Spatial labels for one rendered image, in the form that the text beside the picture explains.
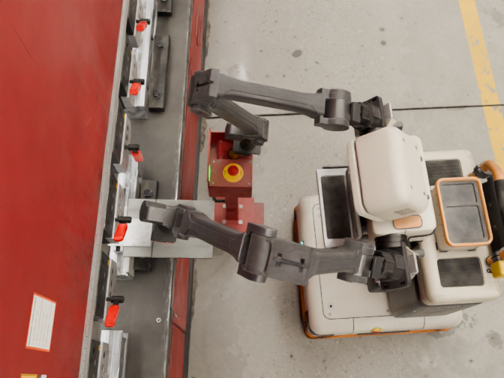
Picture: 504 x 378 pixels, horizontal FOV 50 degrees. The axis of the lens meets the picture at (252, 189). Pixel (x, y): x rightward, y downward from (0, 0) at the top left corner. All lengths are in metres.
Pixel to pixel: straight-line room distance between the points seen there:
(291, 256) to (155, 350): 0.78
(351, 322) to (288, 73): 1.40
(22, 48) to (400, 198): 0.87
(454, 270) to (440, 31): 1.79
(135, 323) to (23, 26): 1.08
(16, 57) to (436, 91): 2.59
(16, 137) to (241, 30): 2.45
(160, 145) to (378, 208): 0.85
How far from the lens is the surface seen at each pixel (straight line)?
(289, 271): 1.06
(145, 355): 1.74
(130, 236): 1.67
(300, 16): 3.27
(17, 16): 0.88
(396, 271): 1.44
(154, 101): 1.94
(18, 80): 0.86
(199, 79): 1.46
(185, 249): 1.64
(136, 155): 1.53
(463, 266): 1.96
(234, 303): 2.61
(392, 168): 1.35
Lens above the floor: 2.59
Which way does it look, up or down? 70 degrees down
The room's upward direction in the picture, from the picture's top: 4 degrees clockwise
